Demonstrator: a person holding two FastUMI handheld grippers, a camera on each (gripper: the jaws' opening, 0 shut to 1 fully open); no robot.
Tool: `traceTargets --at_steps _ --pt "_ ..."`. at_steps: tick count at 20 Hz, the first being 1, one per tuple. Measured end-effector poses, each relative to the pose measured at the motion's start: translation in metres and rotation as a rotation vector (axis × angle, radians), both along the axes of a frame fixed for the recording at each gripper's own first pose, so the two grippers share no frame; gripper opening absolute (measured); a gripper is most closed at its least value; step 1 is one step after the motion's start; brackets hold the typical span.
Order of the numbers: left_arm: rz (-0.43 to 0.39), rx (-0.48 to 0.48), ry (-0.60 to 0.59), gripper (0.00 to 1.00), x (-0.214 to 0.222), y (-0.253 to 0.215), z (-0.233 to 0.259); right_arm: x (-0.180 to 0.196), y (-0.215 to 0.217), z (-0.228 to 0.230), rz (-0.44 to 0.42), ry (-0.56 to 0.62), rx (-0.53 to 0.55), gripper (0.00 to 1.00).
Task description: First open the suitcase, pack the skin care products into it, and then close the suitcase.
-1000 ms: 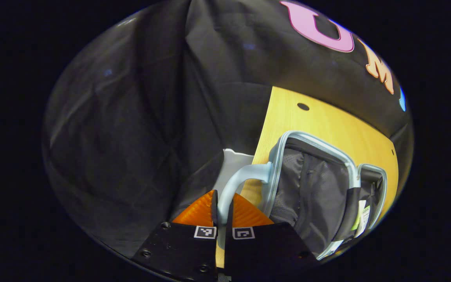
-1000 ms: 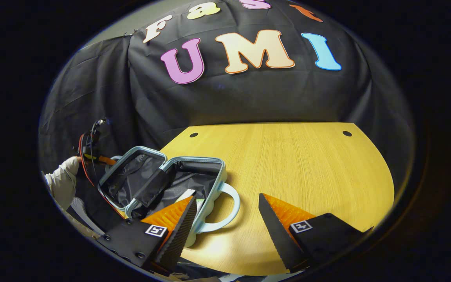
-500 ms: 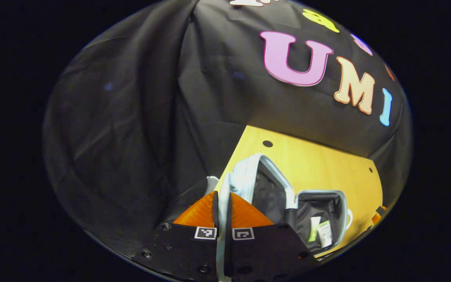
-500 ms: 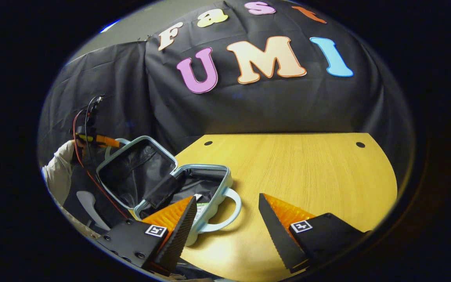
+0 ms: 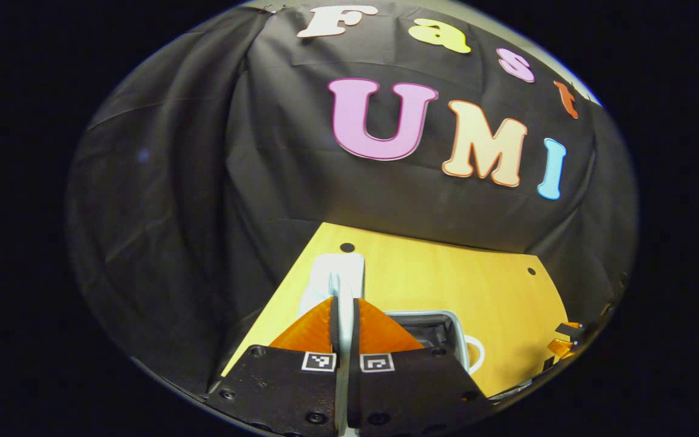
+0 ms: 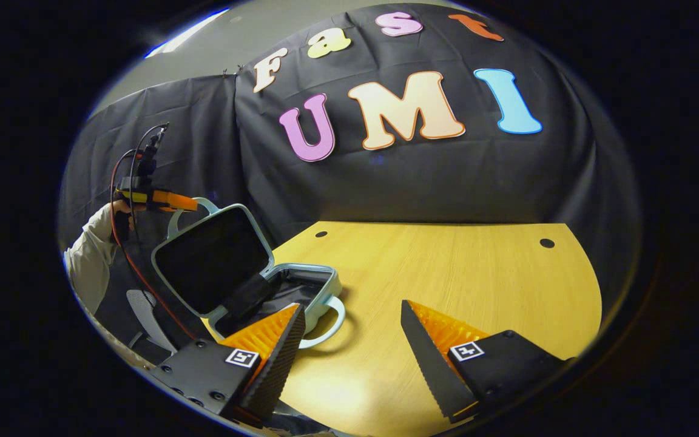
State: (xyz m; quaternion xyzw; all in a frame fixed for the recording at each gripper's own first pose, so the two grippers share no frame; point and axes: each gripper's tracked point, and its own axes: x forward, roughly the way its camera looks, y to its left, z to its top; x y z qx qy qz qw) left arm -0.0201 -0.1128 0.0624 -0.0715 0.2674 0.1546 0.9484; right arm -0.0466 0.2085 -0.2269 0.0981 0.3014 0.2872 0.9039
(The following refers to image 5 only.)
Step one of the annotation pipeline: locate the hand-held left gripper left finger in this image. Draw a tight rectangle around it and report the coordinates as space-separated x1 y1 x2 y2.
206 296 340 437

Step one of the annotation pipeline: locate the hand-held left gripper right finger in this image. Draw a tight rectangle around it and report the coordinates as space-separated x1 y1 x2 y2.
347 297 497 436

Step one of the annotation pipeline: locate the white suitcase with silver frame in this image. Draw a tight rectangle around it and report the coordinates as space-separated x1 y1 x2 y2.
299 252 486 437

